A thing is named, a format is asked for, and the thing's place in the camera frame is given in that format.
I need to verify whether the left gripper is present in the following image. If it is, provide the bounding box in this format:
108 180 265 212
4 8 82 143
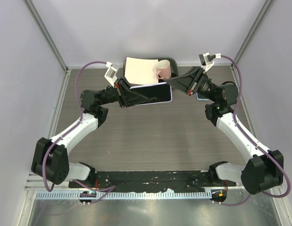
99 77 148 108

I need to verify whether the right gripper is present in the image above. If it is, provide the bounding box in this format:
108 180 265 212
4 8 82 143
165 66 218 103

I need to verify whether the phone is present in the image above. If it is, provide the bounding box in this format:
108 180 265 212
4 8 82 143
196 92 209 101
130 82 173 105

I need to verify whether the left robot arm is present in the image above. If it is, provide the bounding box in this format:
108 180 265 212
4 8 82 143
31 79 156 191

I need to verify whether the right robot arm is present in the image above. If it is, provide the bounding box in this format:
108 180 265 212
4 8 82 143
167 66 284 194

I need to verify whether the phone in blue case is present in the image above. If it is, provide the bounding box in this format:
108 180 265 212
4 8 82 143
196 92 209 101

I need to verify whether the dark green tray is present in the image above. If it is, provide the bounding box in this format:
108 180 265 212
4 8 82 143
123 56 180 81

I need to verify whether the cream notebook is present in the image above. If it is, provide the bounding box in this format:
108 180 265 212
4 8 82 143
124 56 160 86

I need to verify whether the pink mug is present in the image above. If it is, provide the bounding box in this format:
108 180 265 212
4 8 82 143
156 60 171 80

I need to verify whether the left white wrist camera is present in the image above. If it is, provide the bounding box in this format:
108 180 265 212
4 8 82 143
104 62 119 87

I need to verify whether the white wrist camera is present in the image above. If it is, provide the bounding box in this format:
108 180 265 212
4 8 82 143
104 62 119 87
199 53 221 72

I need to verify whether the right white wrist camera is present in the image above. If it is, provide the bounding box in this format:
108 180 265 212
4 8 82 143
199 53 221 72

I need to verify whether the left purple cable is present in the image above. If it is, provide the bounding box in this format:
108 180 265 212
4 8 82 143
42 60 118 204

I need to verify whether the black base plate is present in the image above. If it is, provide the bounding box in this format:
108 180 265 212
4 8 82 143
68 170 237 192

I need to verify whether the slotted cable duct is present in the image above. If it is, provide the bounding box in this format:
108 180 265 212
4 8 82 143
35 190 211 200

